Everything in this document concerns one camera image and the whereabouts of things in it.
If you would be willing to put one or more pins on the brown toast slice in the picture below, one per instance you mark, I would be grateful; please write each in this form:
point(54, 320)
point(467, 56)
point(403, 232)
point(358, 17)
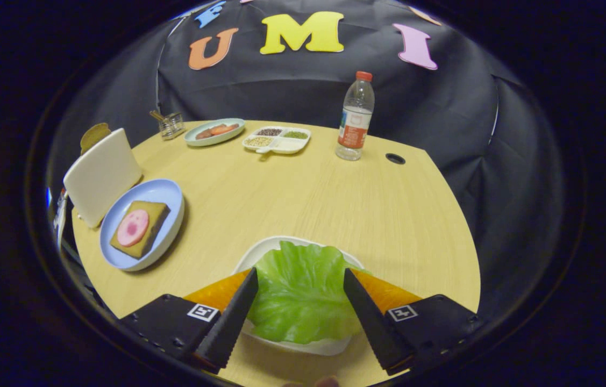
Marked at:
point(93, 134)

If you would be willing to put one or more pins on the pink ham slice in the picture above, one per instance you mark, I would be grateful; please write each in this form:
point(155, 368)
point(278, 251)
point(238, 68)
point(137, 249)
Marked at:
point(133, 228)

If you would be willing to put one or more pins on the black backdrop cloth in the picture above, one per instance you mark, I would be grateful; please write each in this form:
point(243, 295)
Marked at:
point(292, 91)

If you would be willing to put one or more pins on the green lettuce leaf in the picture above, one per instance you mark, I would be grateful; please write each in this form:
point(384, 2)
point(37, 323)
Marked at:
point(302, 295)

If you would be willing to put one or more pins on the brown square bread slice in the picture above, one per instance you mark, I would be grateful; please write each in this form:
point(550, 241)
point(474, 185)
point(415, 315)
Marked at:
point(155, 215)

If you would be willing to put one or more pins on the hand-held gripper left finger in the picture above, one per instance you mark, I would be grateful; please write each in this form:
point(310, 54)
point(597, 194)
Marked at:
point(230, 322)

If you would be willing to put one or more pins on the black table grommet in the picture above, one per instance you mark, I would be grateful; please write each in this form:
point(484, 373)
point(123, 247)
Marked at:
point(395, 158)

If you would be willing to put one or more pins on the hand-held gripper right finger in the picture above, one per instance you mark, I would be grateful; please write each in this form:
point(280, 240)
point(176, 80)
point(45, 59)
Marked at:
point(370, 322)

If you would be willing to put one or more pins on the white square plate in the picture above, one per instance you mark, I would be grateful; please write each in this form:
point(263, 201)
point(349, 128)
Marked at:
point(259, 250)

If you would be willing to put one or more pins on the white device beside table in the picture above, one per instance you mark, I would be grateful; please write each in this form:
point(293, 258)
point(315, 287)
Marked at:
point(59, 215)

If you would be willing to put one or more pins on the pale green round plate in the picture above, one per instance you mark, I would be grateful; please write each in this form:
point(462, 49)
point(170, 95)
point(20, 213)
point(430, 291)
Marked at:
point(227, 135)

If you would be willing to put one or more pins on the white toaster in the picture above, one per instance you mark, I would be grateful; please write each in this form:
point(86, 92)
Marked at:
point(101, 177)

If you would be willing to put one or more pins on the brown meat piece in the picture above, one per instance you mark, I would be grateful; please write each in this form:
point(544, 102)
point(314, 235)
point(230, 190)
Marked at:
point(204, 134)

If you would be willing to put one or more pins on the red tomato slice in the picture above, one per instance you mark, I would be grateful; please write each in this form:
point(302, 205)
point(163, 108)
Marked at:
point(223, 129)

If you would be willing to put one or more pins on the blue round plate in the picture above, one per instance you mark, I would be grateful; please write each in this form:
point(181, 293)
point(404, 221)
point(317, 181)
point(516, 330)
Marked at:
point(163, 191)

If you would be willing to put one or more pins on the clear water bottle red cap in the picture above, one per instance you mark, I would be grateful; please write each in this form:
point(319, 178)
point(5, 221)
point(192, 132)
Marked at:
point(355, 123)

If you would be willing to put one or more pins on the white divided dish with grains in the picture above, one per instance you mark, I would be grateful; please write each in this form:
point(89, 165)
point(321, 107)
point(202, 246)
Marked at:
point(281, 144)

